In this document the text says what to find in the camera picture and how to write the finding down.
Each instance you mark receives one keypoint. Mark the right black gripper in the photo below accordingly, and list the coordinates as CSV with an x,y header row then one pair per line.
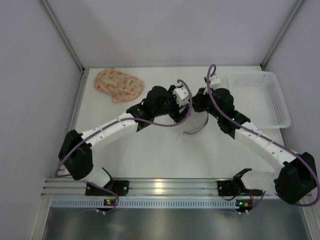
x,y
198,104

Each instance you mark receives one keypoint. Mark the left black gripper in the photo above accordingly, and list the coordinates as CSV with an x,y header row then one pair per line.
x,y
175,115

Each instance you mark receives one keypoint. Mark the clear plastic dome insert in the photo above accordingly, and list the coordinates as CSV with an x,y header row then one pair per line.
x,y
194,123

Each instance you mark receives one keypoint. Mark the pink floral mesh laundry bag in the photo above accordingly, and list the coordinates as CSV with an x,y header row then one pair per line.
x,y
120,86

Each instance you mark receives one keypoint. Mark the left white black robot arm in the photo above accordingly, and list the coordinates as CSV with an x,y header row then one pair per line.
x,y
78,148

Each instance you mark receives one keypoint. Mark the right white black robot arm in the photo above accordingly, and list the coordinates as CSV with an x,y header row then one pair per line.
x,y
294,175

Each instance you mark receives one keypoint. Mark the white plastic basket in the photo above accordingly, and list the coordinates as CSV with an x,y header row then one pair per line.
x,y
258,95

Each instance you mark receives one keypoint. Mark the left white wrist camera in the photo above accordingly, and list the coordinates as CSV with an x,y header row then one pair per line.
x,y
182,96

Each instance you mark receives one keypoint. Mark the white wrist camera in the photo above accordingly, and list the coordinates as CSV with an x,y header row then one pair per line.
x,y
214,83
182,96

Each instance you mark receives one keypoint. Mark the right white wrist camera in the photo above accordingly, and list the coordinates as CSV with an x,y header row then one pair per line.
x,y
214,83

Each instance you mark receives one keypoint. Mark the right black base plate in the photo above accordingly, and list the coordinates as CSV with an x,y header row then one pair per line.
x,y
234,187

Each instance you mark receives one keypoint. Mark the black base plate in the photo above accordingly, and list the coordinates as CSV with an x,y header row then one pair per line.
x,y
119,187
234,187

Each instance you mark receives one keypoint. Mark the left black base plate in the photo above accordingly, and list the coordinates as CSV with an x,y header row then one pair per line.
x,y
119,187

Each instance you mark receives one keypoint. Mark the aluminium mounting rail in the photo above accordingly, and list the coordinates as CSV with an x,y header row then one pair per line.
x,y
139,188

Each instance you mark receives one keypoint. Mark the grey slotted cable duct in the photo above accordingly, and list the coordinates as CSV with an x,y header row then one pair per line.
x,y
150,203

